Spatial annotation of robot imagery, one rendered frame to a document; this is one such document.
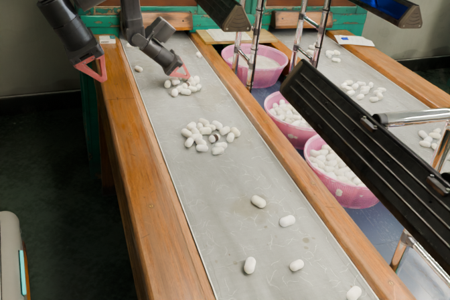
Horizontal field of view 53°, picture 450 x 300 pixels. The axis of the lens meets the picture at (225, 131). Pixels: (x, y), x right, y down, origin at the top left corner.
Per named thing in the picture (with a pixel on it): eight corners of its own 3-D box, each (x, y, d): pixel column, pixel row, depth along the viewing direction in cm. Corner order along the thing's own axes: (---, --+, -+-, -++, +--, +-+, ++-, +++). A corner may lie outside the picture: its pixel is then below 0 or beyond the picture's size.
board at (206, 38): (205, 44, 186) (205, 41, 185) (195, 32, 198) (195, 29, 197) (277, 42, 196) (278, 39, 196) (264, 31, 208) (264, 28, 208)
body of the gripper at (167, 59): (175, 51, 157) (159, 38, 153) (182, 63, 149) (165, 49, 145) (163, 65, 159) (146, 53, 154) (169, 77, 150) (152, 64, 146)
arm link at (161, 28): (122, 29, 146) (128, 40, 140) (144, 2, 144) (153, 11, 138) (148, 49, 154) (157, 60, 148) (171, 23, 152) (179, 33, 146)
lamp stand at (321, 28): (305, 107, 166) (331, -18, 143) (282, 84, 182) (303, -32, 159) (349, 104, 172) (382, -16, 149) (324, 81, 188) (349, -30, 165)
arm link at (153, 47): (135, 44, 149) (138, 50, 145) (148, 29, 148) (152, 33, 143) (151, 57, 153) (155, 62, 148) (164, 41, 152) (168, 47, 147)
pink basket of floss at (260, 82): (268, 98, 169) (272, 75, 164) (207, 78, 179) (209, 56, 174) (294, 76, 190) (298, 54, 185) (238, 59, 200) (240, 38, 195)
